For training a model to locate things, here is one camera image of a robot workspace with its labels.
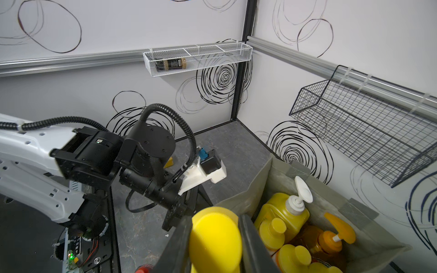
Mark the orange pump soap bottle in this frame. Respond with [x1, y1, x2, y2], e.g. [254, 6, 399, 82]
[300, 212, 356, 271]

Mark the red soap bottle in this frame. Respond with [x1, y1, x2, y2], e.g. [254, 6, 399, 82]
[135, 264, 153, 273]

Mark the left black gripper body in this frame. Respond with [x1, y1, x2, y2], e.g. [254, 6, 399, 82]
[117, 121, 184, 231]

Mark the black wire basket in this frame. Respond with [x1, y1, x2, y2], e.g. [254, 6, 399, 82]
[290, 66, 437, 187]

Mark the dark item in shelf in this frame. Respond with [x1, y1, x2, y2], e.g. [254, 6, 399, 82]
[155, 58, 187, 72]

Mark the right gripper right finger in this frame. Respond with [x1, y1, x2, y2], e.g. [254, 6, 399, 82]
[239, 215, 279, 273]

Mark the green fabric shopping bag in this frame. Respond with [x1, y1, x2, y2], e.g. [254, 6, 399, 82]
[218, 157, 412, 273]

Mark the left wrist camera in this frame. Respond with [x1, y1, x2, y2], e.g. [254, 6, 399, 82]
[178, 148, 227, 196]

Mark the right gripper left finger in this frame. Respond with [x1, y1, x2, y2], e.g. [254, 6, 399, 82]
[151, 216, 192, 273]

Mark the yellow object behind left arm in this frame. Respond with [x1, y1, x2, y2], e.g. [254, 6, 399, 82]
[164, 157, 174, 168]

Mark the white wire shelf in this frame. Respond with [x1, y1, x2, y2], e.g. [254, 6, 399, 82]
[143, 42, 253, 77]

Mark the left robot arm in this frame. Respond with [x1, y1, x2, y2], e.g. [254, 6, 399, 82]
[1, 104, 196, 240]

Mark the yellow cap bottle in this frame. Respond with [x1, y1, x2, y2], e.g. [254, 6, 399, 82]
[258, 218, 287, 255]
[272, 245, 312, 273]
[189, 207, 242, 273]
[308, 262, 343, 273]

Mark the yellow pump soap bottle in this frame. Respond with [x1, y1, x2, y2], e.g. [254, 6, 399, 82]
[254, 176, 314, 243]

